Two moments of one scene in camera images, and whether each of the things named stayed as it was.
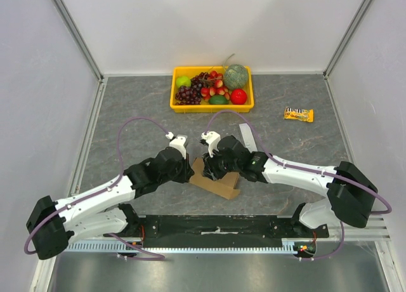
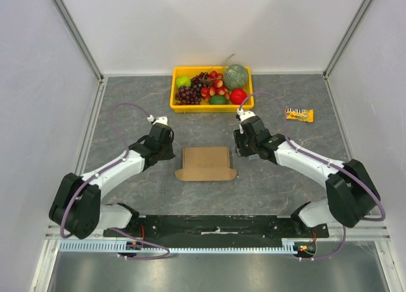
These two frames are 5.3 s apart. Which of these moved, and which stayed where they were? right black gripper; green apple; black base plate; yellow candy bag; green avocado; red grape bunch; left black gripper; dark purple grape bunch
Moved: right black gripper; left black gripper
Stayed: green apple; dark purple grape bunch; green avocado; black base plate; red grape bunch; yellow candy bag
